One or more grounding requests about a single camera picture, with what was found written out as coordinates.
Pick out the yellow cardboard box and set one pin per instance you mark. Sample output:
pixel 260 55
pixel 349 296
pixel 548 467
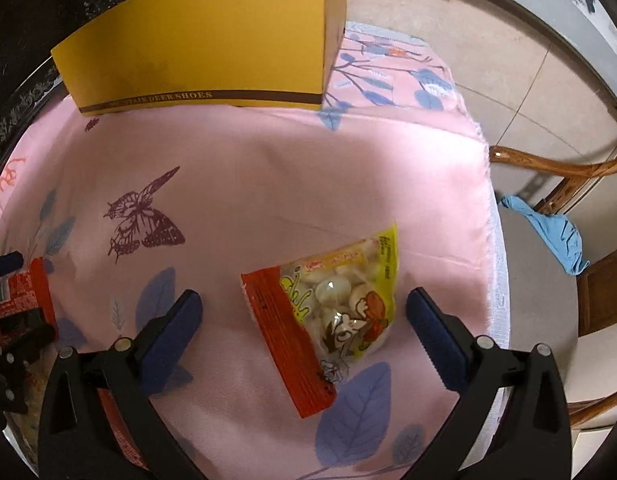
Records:
pixel 198 45

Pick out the dark carved wooden furniture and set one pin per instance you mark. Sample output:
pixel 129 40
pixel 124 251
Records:
pixel 33 15

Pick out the large framed ink painting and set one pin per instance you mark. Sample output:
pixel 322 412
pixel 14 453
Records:
pixel 553 5

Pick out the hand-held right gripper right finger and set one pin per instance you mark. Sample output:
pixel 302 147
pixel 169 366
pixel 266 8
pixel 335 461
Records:
pixel 433 332

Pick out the pink printed tablecloth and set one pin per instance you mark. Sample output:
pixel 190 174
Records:
pixel 268 175

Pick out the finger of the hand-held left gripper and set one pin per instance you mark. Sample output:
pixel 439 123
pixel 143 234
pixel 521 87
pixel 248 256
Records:
pixel 28 332
pixel 6 265

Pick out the red snack packet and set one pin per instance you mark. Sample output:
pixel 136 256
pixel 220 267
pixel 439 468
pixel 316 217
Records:
pixel 23 292

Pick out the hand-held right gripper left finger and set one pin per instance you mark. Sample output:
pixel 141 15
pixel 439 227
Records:
pixel 173 330

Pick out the yellow red candy packet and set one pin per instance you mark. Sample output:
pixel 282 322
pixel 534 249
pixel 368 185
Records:
pixel 333 310

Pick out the wooden chair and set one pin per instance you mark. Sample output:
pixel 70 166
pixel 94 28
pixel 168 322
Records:
pixel 538 320

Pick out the blue cloth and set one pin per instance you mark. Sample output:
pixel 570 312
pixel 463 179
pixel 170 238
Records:
pixel 558 235

